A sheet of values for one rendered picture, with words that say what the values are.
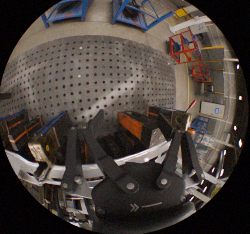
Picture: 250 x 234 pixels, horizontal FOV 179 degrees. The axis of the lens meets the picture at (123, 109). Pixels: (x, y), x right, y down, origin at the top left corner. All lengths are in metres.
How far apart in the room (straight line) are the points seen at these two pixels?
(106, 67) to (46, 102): 0.44
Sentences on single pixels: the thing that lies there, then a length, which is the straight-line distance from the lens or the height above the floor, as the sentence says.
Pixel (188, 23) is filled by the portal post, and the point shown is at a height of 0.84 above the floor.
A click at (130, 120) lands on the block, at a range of 0.40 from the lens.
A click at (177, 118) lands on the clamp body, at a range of 0.52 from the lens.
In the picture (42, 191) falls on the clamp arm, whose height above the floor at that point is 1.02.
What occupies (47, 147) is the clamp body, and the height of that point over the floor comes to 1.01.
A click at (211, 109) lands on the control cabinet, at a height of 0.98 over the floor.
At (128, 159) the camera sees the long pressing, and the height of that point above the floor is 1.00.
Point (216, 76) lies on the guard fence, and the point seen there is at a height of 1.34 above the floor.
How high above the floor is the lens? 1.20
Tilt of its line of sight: 63 degrees down
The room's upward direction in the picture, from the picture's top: 113 degrees clockwise
